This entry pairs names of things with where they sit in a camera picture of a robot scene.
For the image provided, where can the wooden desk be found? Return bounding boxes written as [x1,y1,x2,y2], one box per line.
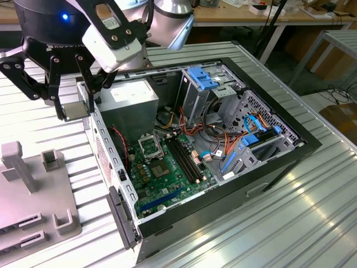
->
[0,0,357,31]

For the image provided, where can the CPU socket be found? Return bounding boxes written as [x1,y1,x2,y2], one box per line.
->
[150,159,172,179]

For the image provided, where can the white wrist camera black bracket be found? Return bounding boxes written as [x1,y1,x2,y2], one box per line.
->
[81,0,143,72]

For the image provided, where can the green motherboard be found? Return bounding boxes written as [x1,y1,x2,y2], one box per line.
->
[127,131,219,219]

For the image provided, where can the grey metal frame table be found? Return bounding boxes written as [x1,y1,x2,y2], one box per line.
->
[288,29,357,89]

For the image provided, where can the blue bay lever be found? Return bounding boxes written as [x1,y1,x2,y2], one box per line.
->
[221,147,241,175]

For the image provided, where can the orange flat wire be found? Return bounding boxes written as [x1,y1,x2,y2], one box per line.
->
[252,111,273,131]

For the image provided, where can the grey metal drive cage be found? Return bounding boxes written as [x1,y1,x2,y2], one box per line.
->
[178,63,243,128]

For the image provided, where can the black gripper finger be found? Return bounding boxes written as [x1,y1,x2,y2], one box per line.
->
[74,54,118,115]
[0,55,66,121]

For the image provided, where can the light blue flat wire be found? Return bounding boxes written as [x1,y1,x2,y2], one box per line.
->
[243,113,265,132]

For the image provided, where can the black open PC case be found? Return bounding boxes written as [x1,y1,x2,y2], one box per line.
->
[75,57,323,265]

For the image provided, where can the metal socket cover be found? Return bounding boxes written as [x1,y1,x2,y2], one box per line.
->
[138,133,163,161]

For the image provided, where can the brown cardboard box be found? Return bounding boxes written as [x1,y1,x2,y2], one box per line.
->
[319,102,357,143]

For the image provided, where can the red black twisted wire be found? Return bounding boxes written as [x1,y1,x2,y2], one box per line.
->
[110,126,132,171]

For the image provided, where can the black stand pole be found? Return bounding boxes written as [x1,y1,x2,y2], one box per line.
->
[253,0,290,61]

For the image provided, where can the grey power supply unit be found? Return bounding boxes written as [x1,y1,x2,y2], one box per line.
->
[96,79,160,140]

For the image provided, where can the cardboard boxes under desk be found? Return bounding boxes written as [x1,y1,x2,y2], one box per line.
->
[284,26,357,82]

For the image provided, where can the silver green CPU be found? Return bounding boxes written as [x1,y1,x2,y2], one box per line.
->
[61,102,91,121]

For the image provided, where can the hard disk in blue carrier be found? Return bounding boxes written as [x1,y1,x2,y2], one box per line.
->
[240,125,282,148]

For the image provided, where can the white box on desk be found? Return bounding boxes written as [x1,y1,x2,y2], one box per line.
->
[249,3,286,17]

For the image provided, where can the grey disk bay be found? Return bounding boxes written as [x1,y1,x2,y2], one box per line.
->
[214,131,298,186]

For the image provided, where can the black RAM slot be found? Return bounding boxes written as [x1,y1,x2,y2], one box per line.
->
[164,138,197,184]
[172,136,204,181]

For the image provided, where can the black floor cables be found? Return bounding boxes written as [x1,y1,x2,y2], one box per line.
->
[317,88,354,106]

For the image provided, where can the grey parts rack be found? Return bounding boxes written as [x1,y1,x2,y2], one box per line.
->
[0,141,84,253]

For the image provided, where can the perforated metal panel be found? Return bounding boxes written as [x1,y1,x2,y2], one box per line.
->
[223,89,305,149]

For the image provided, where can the coloured power wire bundle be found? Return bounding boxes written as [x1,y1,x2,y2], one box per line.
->
[178,106,243,162]

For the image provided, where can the blue expansion slot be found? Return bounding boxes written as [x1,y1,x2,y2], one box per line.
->
[139,189,184,213]

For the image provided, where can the black case latch strip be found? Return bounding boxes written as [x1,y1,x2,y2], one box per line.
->
[107,185,141,251]

